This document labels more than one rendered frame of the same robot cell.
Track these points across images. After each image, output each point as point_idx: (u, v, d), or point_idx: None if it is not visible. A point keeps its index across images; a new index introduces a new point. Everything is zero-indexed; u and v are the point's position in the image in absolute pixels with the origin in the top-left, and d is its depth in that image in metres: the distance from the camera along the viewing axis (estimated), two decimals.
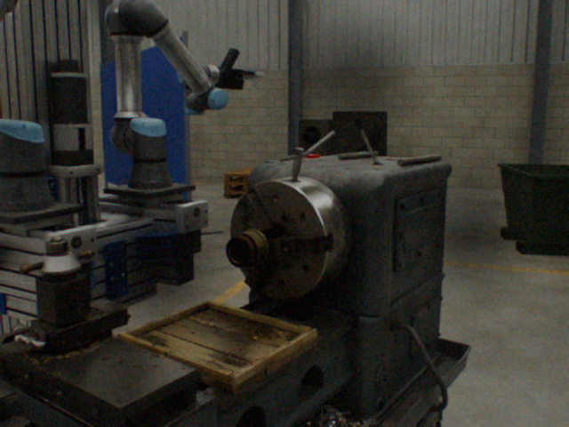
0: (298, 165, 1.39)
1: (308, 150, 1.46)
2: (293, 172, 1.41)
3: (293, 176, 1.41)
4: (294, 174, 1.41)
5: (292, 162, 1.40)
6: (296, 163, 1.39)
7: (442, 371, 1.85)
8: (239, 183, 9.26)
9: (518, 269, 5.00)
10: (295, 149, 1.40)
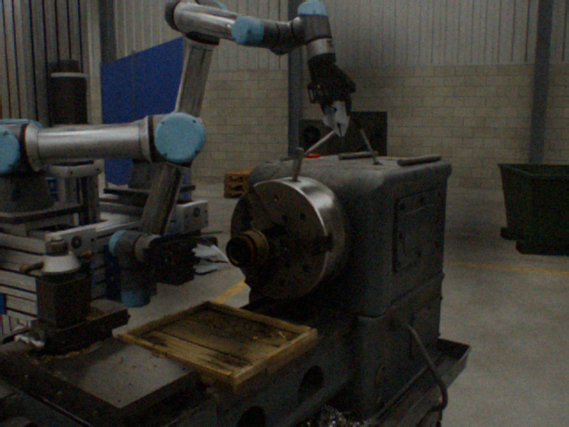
0: (298, 165, 1.39)
1: (308, 150, 1.46)
2: (293, 172, 1.41)
3: (293, 176, 1.41)
4: (294, 174, 1.41)
5: (292, 162, 1.40)
6: (296, 163, 1.39)
7: (442, 371, 1.85)
8: (239, 183, 9.26)
9: (518, 269, 5.00)
10: (295, 149, 1.40)
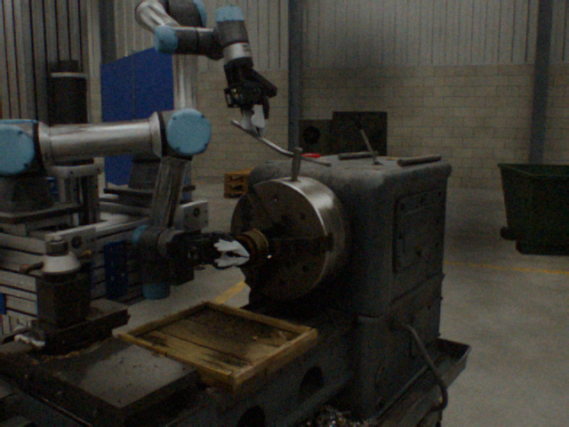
0: (300, 165, 1.40)
1: (274, 147, 1.42)
2: (292, 172, 1.40)
3: (292, 177, 1.40)
4: (292, 175, 1.40)
5: (294, 163, 1.39)
6: (300, 163, 1.39)
7: (442, 371, 1.85)
8: (239, 183, 9.26)
9: (518, 269, 5.00)
10: (294, 150, 1.38)
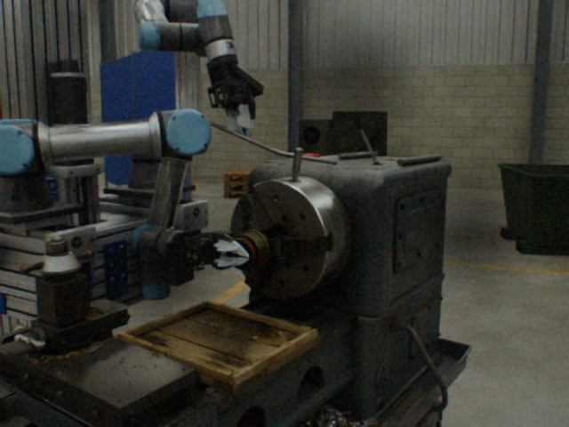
0: (300, 165, 1.40)
1: (270, 149, 1.39)
2: (293, 173, 1.40)
3: (292, 177, 1.40)
4: (292, 175, 1.40)
5: (297, 164, 1.39)
6: (300, 163, 1.40)
7: (442, 371, 1.85)
8: (239, 183, 9.26)
9: (518, 269, 5.00)
10: (297, 151, 1.38)
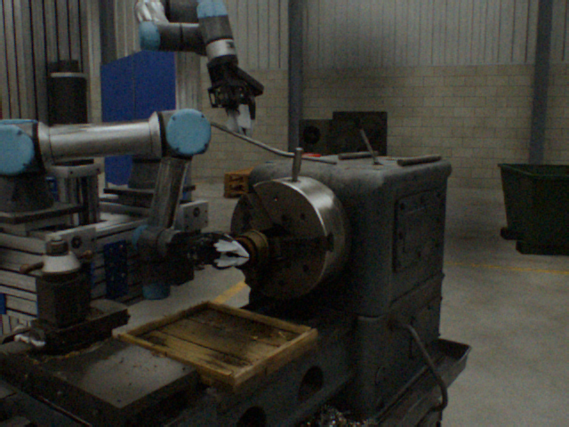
0: (300, 165, 1.40)
1: (270, 149, 1.39)
2: (293, 173, 1.40)
3: (292, 177, 1.40)
4: (292, 175, 1.40)
5: (297, 164, 1.39)
6: (300, 163, 1.40)
7: (442, 371, 1.85)
8: (239, 183, 9.26)
9: (518, 269, 5.00)
10: (297, 151, 1.38)
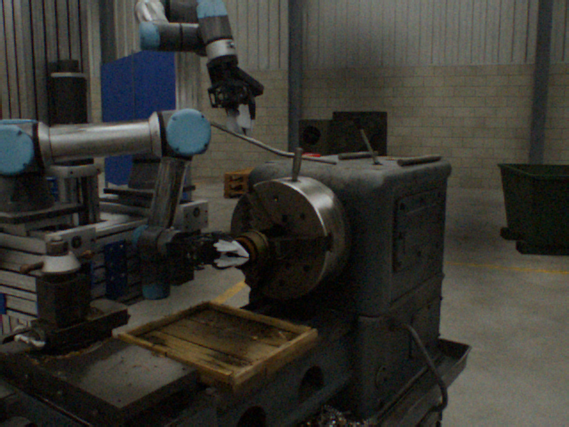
0: (300, 165, 1.40)
1: (270, 149, 1.39)
2: (293, 173, 1.40)
3: (292, 177, 1.40)
4: (292, 175, 1.40)
5: (297, 164, 1.39)
6: (300, 163, 1.40)
7: (442, 371, 1.85)
8: (239, 183, 9.26)
9: (518, 269, 5.00)
10: (297, 151, 1.38)
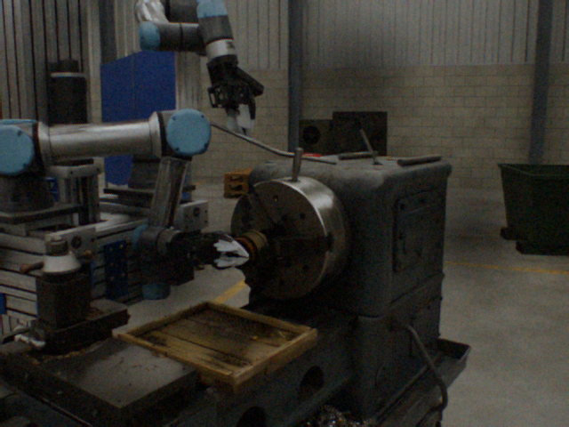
0: (300, 165, 1.40)
1: (270, 149, 1.39)
2: (293, 173, 1.40)
3: (292, 177, 1.40)
4: (292, 175, 1.40)
5: (297, 164, 1.39)
6: (300, 163, 1.40)
7: (442, 371, 1.85)
8: (239, 183, 9.26)
9: (518, 269, 5.00)
10: (297, 151, 1.38)
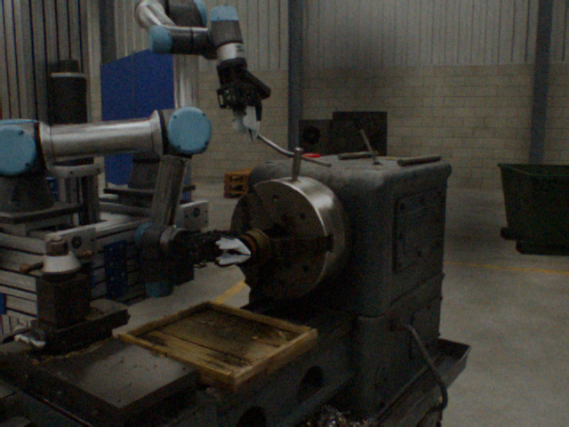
0: (300, 165, 1.40)
1: (275, 147, 1.43)
2: (292, 172, 1.40)
3: (292, 177, 1.40)
4: (292, 175, 1.40)
5: (294, 163, 1.39)
6: (300, 163, 1.39)
7: (442, 371, 1.85)
8: (239, 183, 9.26)
9: (518, 269, 5.00)
10: (295, 150, 1.38)
